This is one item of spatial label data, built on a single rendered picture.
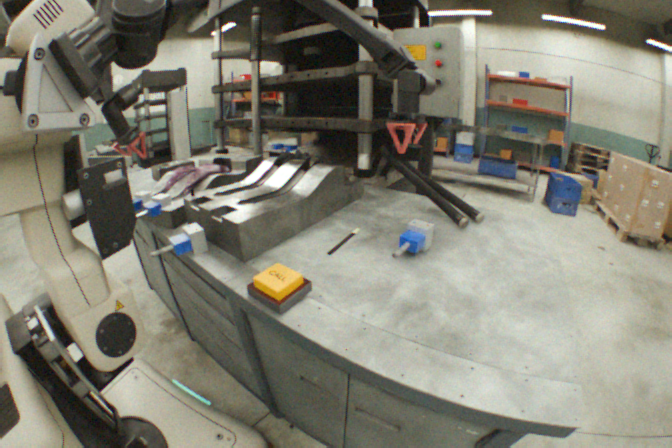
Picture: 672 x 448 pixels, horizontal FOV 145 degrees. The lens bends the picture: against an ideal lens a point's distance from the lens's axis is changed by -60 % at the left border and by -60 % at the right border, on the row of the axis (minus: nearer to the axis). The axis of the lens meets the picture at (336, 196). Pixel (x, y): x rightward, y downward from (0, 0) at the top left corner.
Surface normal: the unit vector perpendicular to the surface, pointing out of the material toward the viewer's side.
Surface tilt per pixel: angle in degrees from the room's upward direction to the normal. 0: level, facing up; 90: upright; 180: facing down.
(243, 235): 90
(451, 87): 90
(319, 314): 0
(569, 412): 0
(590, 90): 90
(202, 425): 0
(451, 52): 90
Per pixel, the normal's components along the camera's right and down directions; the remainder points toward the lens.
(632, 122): -0.60, 0.26
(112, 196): 0.95, 0.10
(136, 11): 0.56, -0.32
